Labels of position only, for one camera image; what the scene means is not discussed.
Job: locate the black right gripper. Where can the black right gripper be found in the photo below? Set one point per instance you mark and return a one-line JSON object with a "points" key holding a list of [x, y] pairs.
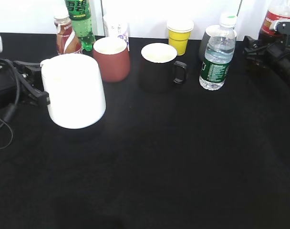
{"points": [[260, 55]]}

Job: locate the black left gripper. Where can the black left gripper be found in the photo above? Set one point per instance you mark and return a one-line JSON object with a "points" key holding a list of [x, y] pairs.
{"points": [[32, 89]]}

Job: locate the white ceramic mug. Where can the white ceramic mug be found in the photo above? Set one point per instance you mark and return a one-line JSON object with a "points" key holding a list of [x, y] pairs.
{"points": [[76, 93]]}

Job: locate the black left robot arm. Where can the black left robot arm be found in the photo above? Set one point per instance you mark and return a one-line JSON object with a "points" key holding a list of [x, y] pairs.
{"points": [[10, 88]]}

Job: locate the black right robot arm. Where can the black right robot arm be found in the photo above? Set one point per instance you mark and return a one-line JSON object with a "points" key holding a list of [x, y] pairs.
{"points": [[282, 26]]}

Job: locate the grey ceramic cup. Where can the grey ceramic cup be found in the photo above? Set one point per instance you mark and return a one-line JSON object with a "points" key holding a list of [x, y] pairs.
{"points": [[204, 43]]}

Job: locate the green Sprite bottle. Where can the green Sprite bottle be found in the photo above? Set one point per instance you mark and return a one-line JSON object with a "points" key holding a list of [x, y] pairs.
{"points": [[80, 15]]}

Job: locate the yellow paper cup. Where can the yellow paper cup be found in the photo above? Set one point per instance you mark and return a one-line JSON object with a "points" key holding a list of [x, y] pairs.
{"points": [[179, 31]]}

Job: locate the white purple paper cup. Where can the white purple paper cup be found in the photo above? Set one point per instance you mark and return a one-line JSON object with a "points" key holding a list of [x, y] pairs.
{"points": [[116, 26]]}

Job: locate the red label cola bottle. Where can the red label cola bottle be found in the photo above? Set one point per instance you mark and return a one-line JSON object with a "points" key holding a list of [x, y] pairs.
{"points": [[278, 9]]}

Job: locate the clear water bottle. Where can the clear water bottle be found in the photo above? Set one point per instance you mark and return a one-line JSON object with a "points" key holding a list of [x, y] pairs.
{"points": [[212, 75]]}

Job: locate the brown Nescafe coffee bottle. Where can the brown Nescafe coffee bottle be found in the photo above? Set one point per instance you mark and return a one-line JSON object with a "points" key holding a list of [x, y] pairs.
{"points": [[66, 38]]}

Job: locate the red-brown ceramic mug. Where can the red-brown ceramic mug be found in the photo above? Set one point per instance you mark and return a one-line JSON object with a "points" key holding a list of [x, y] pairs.
{"points": [[112, 56]]}

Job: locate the black ceramic mug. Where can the black ceramic mug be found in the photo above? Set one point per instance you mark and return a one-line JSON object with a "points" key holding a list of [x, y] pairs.
{"points": [[159, 70]]}

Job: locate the black tablecloth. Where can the black tablecloth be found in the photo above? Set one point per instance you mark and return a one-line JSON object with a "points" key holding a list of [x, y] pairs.
{"points": [[185, 159]]}

